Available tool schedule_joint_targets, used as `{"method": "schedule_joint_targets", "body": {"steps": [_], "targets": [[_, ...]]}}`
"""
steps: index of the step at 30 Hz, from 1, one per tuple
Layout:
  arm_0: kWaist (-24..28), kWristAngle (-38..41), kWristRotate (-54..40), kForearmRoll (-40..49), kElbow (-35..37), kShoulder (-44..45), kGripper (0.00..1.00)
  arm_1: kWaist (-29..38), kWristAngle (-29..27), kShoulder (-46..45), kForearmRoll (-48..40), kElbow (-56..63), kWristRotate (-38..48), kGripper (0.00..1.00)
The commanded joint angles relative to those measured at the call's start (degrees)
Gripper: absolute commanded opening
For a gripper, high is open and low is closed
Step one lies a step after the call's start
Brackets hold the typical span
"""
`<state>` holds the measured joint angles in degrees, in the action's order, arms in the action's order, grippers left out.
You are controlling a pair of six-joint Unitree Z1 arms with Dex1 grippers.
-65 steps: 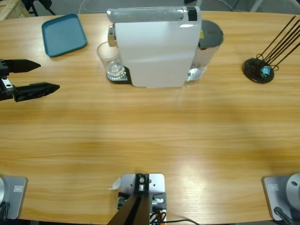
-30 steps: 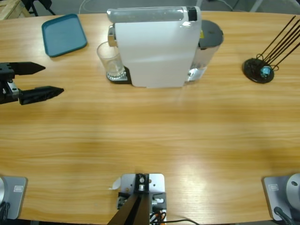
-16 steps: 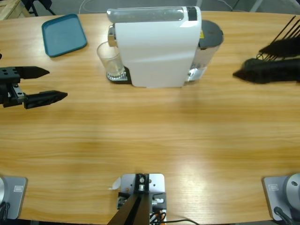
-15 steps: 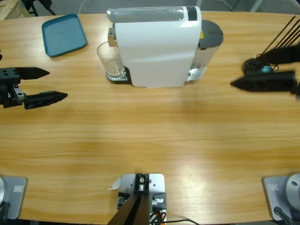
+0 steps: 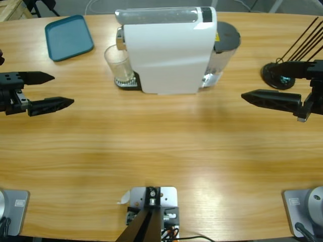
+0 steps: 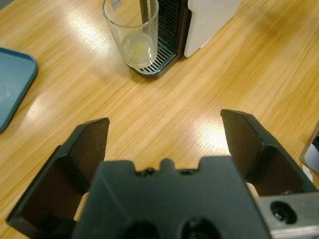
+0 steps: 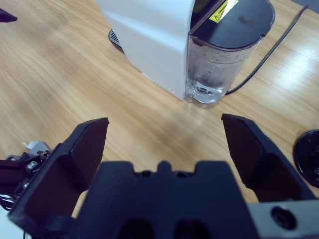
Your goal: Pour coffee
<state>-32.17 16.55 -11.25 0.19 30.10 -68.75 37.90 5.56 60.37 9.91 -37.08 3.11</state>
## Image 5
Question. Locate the black chair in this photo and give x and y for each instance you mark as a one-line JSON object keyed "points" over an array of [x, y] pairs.
{"points": [[45, 5]]}

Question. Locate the blue coffee capsule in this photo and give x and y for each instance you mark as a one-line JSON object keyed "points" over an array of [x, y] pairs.
{"points": [[284, 80]]}

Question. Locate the dark camera post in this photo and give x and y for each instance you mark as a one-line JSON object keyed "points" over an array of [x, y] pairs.
{"points": [[146, 221]]}

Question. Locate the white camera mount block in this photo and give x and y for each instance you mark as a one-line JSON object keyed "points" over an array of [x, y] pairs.
{"points": [[167, 196]]}

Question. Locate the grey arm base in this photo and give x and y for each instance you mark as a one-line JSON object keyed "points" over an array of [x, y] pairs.
{"points": [[297, 209], [17, 214]]}

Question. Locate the wooden crate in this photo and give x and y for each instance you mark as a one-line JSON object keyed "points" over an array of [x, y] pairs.
{"points": [[10, 10]]}

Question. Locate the teal plastic tray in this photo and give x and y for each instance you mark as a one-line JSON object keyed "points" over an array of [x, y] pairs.
{"points": [[68, 37]]}

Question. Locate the white paper tag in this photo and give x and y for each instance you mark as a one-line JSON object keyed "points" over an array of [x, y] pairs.
{"points": [[124, 197]]}

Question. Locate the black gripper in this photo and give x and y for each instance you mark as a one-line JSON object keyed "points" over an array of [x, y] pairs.
{"points": [[317, 95], [10, 100]]}

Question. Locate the white capsule coffee machine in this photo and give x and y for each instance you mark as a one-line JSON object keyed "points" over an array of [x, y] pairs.
{"points": [[164, 50]]}

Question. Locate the black capsule holder with rods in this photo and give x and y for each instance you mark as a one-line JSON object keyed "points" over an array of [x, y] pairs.
{"points": [[270, 78]]}

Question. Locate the clear glass cup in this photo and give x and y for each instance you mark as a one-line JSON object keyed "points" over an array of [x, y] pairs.
{"points": [[118, 63]]}

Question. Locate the grey metal leg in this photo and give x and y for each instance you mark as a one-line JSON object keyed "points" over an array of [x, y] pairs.
{"points": [[276, 6]]}

